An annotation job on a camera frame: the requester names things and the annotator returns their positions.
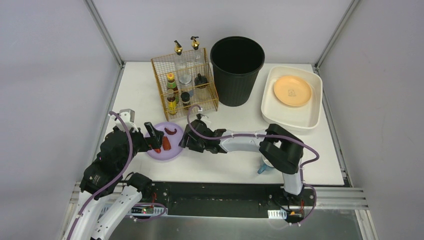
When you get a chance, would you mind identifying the purple plate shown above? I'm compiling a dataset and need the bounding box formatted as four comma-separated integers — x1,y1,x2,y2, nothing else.
146,122,184,161

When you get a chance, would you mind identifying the small yellow label bottle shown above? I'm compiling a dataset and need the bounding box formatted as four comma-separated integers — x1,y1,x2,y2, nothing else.
166,89,177,115

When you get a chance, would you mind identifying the small black spice jar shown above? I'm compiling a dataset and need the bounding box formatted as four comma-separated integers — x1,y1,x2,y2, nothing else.
180,92,191,111

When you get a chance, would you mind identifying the black lid spice jar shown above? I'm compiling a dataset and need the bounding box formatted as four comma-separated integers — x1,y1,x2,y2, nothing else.
194,73,209,102

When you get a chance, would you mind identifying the gold wire basket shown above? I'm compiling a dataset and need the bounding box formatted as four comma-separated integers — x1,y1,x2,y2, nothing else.
150,48,219,121

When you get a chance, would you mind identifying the clear oil dispenser bottle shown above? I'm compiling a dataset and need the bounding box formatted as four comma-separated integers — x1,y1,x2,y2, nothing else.
174,40,188,78

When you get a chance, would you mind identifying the blue mug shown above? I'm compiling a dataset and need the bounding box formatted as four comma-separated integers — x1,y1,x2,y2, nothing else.
257,156,274,175

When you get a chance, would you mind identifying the orange plate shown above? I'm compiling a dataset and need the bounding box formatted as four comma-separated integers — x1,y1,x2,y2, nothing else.
273,75,312,107

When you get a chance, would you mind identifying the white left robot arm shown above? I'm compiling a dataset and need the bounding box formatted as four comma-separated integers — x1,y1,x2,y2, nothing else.
63,122,165,240

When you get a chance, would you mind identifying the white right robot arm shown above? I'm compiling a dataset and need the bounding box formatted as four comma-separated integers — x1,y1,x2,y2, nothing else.
179,119,306,196

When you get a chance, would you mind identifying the brown sausage piece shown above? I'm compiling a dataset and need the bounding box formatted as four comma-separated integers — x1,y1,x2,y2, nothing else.
162,136,172,151

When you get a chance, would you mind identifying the dark octopus tentacle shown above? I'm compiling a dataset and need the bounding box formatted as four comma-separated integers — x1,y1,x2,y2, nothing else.
164,127,178,136

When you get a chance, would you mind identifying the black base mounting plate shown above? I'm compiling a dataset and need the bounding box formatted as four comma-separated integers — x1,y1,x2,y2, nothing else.
132,181,316,219

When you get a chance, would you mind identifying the black ribbed trash bin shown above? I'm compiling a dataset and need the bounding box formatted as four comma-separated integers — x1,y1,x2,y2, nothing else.
210,36,265,107

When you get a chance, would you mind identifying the white square tub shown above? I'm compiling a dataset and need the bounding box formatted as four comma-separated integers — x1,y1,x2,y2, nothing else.
261,65,323,132

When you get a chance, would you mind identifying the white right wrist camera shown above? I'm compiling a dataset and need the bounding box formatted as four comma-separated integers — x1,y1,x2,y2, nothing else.
196,113,211,126

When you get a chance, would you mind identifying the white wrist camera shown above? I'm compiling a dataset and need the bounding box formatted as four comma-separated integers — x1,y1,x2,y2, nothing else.
196,113,211,126
112,108,137,133

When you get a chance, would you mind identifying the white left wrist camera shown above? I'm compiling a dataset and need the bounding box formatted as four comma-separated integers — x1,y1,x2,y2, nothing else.
112,108,137,133

